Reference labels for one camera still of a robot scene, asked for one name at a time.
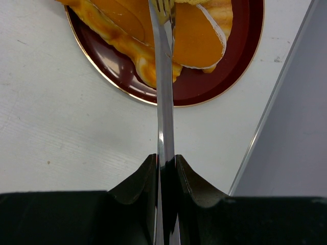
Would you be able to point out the fake baguette bread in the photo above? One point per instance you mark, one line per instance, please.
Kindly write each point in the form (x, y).
(198, 42)

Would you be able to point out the long braided fake bread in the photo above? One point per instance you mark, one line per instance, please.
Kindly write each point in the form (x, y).
(122, 43)

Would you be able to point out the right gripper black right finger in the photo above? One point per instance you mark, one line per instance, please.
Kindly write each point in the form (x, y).
(197, 206)

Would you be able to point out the metal kitchen tongs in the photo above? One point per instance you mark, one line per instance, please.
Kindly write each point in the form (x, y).
(163, 23)

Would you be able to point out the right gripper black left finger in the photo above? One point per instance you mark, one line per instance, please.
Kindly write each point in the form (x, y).
(131, 213)

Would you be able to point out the red round plate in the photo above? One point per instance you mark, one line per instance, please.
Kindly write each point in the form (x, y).
(193, 86)

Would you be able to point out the striped orange fake croissant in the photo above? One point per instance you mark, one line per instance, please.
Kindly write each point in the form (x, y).
(222, 13)

